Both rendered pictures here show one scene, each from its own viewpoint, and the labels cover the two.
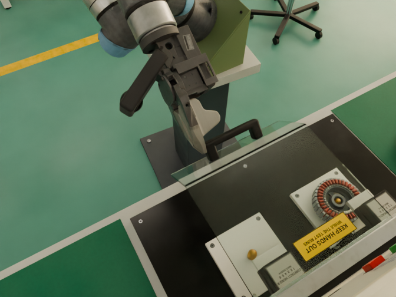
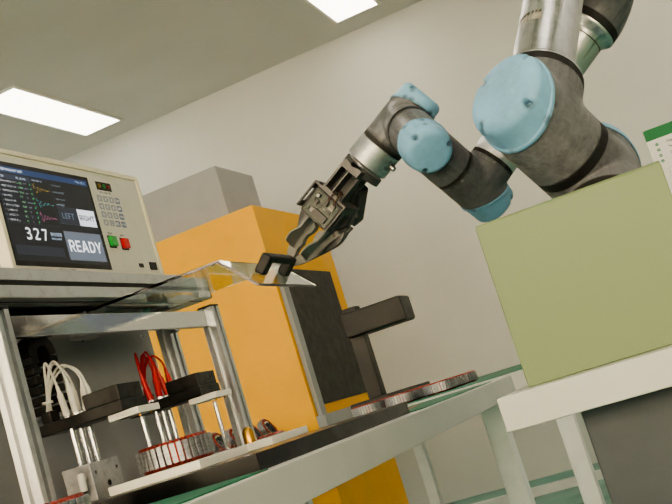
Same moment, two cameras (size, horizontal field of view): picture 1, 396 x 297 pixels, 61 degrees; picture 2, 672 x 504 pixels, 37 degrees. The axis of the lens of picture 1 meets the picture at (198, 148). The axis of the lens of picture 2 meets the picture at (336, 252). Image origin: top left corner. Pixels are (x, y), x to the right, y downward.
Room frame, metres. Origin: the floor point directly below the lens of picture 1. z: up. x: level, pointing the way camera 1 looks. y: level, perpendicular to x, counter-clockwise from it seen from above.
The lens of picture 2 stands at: (1.61, -1.07, 0.79)
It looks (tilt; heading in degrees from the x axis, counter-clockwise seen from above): 9 degrees up; 138
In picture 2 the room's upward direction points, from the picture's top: 17 degrees counter-clockwise
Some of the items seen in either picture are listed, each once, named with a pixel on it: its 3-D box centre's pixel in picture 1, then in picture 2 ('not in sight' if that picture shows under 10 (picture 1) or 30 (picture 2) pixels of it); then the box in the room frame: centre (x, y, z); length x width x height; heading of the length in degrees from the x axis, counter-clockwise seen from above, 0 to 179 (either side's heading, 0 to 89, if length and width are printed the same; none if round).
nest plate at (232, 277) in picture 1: (251, 256); (251, 446); (0.19, -0.12, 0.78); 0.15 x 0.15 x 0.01; 30
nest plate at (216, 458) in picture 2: not in sight; (180, 469); (0.31, -0.33, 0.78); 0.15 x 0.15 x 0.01; 30
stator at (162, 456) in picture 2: not in sight; (175, 452); (0.31, -0.33, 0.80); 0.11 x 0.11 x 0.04
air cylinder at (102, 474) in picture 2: not in sight; (94, 480); (0.19, -0.40, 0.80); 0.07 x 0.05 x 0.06; 120
